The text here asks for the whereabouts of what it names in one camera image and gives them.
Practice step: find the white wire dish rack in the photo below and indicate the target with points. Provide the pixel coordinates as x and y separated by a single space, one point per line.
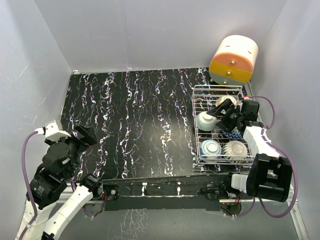
204 99

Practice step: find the floral cream bowl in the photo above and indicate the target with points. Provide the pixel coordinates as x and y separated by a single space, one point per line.
220 100

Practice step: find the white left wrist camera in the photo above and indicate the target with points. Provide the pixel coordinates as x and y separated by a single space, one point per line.
54 131

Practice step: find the blue white patterned bowl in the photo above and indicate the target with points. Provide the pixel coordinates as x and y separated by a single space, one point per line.
210 149

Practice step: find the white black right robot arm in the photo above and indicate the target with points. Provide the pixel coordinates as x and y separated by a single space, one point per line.
271 172

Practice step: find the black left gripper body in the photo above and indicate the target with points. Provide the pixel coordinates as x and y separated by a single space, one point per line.
75 147

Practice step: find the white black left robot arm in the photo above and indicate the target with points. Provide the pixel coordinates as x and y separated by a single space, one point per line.
50 180

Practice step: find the celadon green bowl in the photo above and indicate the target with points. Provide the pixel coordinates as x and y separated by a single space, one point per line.
206 122

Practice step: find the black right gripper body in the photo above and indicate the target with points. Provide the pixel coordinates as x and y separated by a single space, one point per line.
230 118

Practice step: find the round pastel drawer cabinet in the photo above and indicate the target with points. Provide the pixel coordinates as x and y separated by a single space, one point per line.
234 61

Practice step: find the white bowl black striped outside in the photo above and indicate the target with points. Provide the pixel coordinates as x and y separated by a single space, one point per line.
235 150

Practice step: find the red patterned bowl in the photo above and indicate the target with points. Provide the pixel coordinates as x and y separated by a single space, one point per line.
234 135

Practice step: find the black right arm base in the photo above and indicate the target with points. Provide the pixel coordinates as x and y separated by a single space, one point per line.
213 191

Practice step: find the black marble table mat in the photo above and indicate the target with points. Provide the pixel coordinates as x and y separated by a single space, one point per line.
143 121

